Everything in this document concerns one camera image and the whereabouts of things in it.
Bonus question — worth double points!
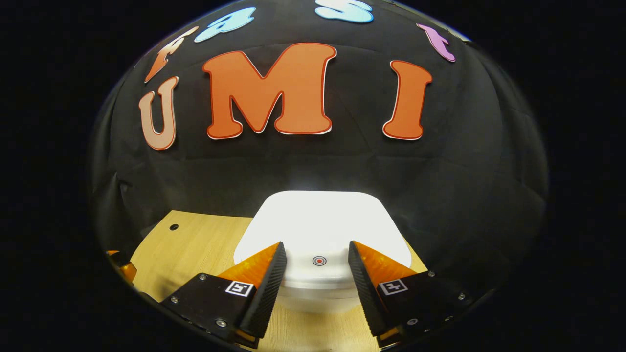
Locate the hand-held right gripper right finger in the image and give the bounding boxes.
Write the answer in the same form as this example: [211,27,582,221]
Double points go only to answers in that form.
[347,240,477,349]

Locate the white desktop garbage bin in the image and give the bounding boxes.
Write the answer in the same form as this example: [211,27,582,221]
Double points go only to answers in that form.
[233,191,412,314]

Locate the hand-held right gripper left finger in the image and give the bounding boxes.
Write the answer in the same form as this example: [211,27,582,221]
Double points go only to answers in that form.
[159,241,288,350]

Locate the wooden desktop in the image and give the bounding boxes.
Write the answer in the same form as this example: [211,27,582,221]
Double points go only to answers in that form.
[131,210,428,352]

